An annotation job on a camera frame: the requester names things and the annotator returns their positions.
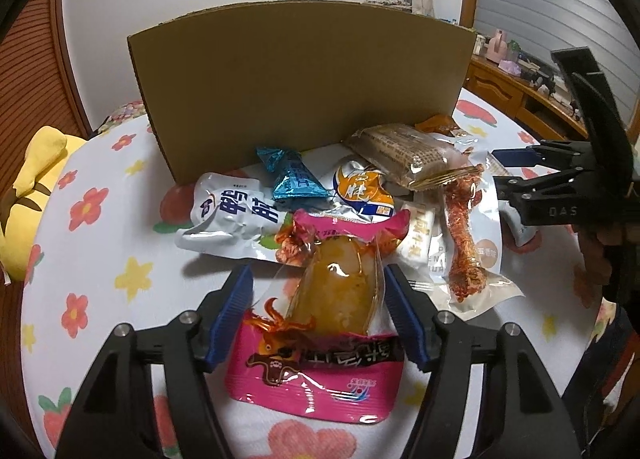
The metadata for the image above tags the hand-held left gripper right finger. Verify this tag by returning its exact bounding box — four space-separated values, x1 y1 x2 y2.
384 264 583 459

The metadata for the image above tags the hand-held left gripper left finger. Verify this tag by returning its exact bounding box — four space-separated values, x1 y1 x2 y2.
55 264 256 459

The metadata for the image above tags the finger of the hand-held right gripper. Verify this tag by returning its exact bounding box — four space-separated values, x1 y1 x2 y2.
493 174 583 228
491 140 597 174

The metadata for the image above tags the small white snack packet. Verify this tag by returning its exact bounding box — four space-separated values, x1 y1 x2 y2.
500 204 542 247

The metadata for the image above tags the pink chicken leg snack packet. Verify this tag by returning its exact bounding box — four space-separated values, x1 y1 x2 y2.
225 209 408 424

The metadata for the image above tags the orange and white snack packet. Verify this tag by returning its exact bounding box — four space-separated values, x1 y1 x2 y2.
332 159 401 222

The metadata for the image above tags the shiny blue snack packet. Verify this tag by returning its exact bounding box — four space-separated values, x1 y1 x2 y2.
256 146 332 202

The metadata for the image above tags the brown cardboard box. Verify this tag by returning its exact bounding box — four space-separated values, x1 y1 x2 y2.
126 0 478 184

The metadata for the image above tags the person's right hand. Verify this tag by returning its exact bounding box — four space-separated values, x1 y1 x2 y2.
577 229 612 297

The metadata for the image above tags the wooden desk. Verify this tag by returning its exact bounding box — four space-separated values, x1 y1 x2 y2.
465 56 601 140

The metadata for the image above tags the narrow white and beige packet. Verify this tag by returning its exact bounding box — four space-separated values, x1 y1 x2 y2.
400 201 446 285

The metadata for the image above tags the beige packet with red stick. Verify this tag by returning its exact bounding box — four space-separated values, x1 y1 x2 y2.
430 174 523 315

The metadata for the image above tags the small orange snack packet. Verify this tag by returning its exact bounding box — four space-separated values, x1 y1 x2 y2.
415 114 461 137

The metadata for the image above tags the white snack packet blue print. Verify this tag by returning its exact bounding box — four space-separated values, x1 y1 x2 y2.
174 171 301 265

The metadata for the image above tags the pink desk ornament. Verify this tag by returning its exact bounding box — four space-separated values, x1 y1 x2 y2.
487 29 509 62

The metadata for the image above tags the clear brown wafer packet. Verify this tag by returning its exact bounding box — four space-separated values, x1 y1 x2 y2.
345 123 483 192

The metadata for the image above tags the white floral blanket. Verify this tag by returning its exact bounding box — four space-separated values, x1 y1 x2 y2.
20 86 621 459

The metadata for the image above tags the person's dark clothing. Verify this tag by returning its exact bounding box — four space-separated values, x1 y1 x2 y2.
565 299 640 459

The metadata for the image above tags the floral patterned pillow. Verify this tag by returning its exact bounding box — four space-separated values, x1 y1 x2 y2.
97 100 148 134

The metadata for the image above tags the yellow plush toy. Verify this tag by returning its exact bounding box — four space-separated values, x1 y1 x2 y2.
0 126 88 285

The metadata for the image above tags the brown ribbed wooden panel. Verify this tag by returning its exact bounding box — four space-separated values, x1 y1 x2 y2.
0 0 93 440

